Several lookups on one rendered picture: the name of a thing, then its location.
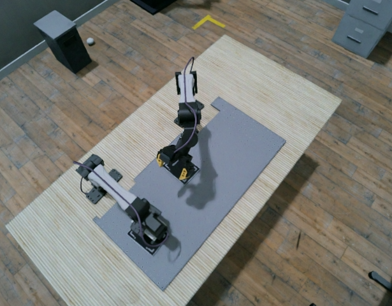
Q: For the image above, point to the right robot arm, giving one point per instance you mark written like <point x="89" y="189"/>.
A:
<point x="107" y="182"/>

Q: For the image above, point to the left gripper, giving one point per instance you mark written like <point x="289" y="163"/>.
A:
<point x="186" y="158"/>

